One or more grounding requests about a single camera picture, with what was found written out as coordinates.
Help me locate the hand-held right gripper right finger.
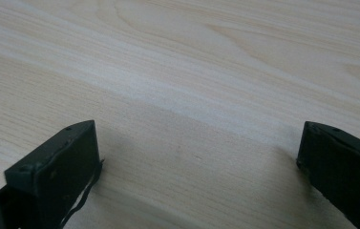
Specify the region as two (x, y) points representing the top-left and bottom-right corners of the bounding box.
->
(296, 120), (360, 229)

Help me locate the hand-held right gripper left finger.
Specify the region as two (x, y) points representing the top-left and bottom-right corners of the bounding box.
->
(0, 119), (105, 229)

